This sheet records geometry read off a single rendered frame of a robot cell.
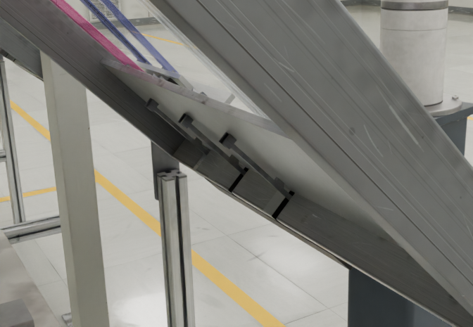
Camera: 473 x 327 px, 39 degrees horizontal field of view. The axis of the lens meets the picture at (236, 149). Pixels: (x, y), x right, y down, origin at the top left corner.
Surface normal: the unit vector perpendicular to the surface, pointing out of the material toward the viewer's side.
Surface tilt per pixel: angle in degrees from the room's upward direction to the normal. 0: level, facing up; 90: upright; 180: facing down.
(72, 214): 90
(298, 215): 44
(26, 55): 90
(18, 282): 0
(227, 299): 0
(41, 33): 90
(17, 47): 90
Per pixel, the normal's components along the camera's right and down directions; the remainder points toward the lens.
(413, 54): -0.23, 0.29
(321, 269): -0.04, -0.95
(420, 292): -0.63, -0.56
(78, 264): 0.53, 0.23
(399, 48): -0.61, 0.25
